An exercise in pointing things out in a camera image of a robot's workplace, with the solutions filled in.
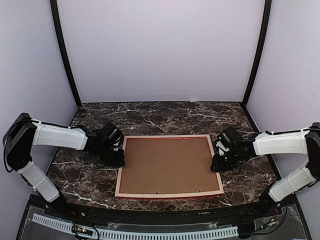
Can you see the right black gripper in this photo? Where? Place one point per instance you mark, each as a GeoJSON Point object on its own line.
{"type": "Point", "coordinates": [219, 166]}

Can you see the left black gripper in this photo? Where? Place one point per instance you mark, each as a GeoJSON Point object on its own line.
{"type": "Point", "coordinates": [119, 162]}

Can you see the brown cardboard backing board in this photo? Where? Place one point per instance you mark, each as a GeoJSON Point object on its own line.
{"type": "Point", "coordinates": [170, 165]}

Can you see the red wooden picture frame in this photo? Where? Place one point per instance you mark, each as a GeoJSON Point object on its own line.
{"type": "Point", "coordinates": [120, 190]}

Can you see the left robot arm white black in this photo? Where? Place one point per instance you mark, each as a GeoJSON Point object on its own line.
{"type": "Point", "coordinates": [26, 134]}

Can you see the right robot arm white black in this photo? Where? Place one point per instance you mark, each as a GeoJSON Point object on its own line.
{"type": "Point", "coordinates": [302, 145]}

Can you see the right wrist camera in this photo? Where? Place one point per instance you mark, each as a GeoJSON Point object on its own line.
{"type": "Point", "coordinates": [221, 149]}

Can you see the black front rail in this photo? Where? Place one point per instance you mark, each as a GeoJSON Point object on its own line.
{"type": "Point", "coordinates": [241, 214]}

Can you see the white slotted cable duct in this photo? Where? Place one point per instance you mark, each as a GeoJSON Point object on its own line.
{"type": "Point", "coordinates": [133, 232]}

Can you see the left black corner post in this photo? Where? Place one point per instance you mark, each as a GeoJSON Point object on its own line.
{"type": "Point", "coordinates": [63, 52]}

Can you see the black corner post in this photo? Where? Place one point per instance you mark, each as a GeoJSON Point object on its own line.
{"type": "Point", "coordinates": [63, 52]}
{"type": "Point", "coordinates": [259, 51]}

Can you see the right black corner post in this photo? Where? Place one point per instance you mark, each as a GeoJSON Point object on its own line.
{"type": "Point", "coordinates": [259, 51]}

